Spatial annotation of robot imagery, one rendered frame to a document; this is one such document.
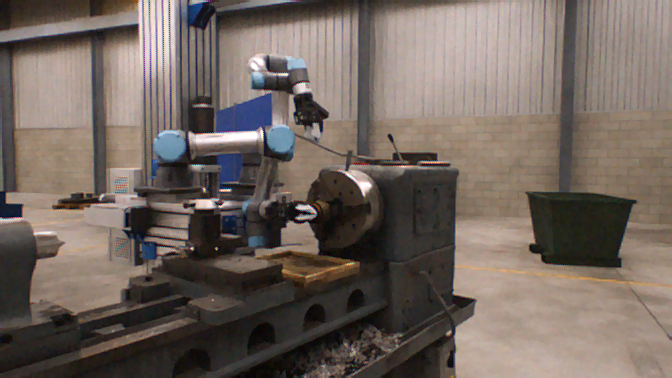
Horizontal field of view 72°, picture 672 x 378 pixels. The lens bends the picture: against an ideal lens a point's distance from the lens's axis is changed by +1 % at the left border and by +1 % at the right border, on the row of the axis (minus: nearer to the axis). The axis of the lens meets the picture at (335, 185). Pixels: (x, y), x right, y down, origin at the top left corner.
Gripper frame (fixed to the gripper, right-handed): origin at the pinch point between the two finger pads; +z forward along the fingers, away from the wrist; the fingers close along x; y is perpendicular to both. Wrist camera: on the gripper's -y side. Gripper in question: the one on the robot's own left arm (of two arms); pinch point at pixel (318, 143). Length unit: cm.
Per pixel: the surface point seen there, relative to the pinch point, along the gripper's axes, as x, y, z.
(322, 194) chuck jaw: -0.5, 4.5, 21.3
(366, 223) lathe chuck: 13.0, -1.0, 36.5
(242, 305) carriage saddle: 15, 67, 50
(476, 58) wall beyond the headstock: -220, -977, -301
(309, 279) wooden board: 11, 35, 50
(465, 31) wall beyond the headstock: -226, -970, -373
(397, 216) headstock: 18.3, -15.9, 36.6
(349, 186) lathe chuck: 9.6, -0.5, 20.9
